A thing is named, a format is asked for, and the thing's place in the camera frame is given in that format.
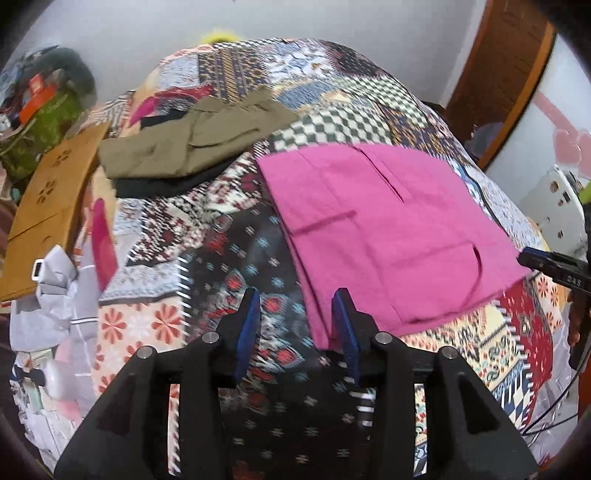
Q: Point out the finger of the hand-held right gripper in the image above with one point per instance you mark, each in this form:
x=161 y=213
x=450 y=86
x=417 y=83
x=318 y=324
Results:
x=549 y=264

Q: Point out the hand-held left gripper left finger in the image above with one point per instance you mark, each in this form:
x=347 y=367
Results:
x=244 y=323

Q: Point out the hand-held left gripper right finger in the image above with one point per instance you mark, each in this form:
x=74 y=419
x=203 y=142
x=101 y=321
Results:
x=345 y=325

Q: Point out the pink pants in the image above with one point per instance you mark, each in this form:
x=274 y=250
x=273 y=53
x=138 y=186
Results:
x=383 y=230

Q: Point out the olive green pants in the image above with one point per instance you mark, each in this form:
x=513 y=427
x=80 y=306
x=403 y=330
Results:
x=194 y=138

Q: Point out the person's right hand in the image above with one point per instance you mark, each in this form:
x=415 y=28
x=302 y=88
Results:
x=576 y=318

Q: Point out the patchwork printed bed sheet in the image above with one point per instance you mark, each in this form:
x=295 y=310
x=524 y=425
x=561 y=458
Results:
x=286 y=240

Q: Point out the magenta cloth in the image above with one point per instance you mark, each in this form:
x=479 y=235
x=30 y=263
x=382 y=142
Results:
x=104 y=249

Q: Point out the black folded garment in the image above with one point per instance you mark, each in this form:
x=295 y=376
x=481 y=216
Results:
x=161 y=182

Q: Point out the grey padded jacket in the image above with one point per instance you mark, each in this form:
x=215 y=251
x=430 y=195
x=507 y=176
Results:
x=55 y=300

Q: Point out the wooden door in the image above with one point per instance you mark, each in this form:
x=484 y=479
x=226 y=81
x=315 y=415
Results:
x=503 y=78

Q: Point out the wooden folding board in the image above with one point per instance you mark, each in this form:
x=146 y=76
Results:
x=48 y=203

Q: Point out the green printed bag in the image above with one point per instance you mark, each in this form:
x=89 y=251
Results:
x=44 y=124

